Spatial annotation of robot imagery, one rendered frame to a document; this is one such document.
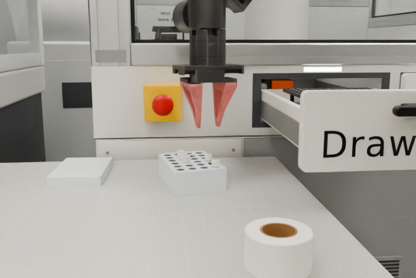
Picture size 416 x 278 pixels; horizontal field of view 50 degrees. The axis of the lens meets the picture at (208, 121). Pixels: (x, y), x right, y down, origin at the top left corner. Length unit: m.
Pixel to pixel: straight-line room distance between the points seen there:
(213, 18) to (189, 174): 0.24
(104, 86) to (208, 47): 0.30
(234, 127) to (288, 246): 0.51
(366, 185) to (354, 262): 0.54
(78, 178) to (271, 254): 0.40
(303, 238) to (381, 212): 0.63
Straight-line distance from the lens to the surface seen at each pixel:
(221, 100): 0.71
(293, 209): 0.65
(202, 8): 0.69
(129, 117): 0.92
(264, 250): 0.46
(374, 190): 1.06
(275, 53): 0.94
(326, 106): 0.61
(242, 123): 0.93
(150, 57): 0.90
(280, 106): 0.79
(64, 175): 0.78
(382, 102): 0.64
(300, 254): 0.46
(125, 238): 0.56
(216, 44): 0.69
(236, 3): 0.72
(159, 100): 0.84
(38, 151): 1.87
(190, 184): 0.69
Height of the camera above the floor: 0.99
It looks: 10 degrees down
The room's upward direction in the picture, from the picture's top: straight up
